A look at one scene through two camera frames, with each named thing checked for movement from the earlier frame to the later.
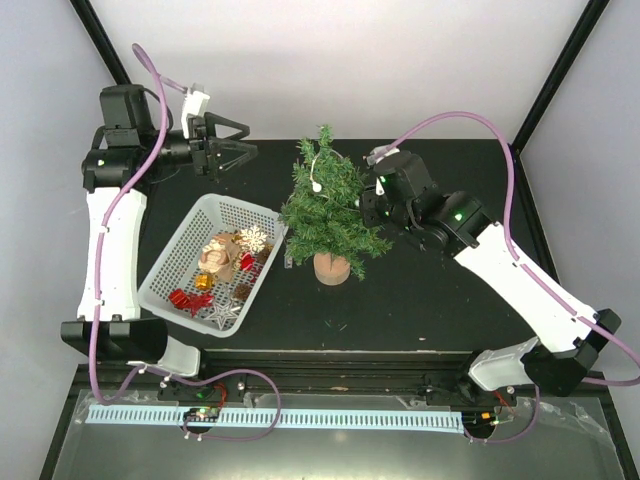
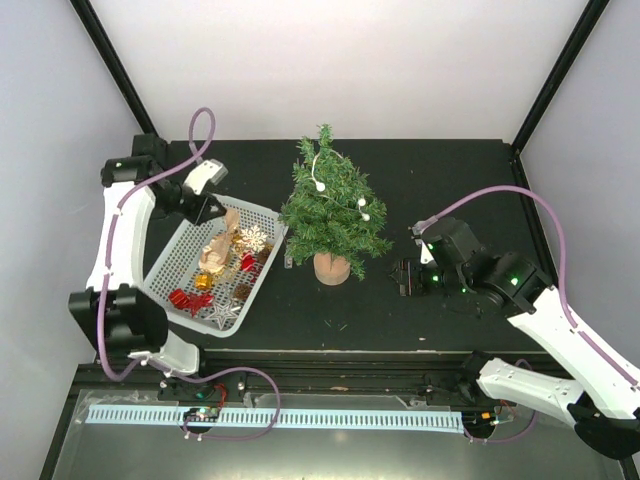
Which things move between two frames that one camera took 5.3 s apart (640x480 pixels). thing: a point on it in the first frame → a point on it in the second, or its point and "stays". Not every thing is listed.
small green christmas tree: x=322 y=216 stays
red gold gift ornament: x=178 y=298 stays
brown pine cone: x=263 y=255 stays
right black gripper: x=370 y=216 → x=408 y=282
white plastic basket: x=212 y=265 stays
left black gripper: x=204 y=160 → x=201 y=213
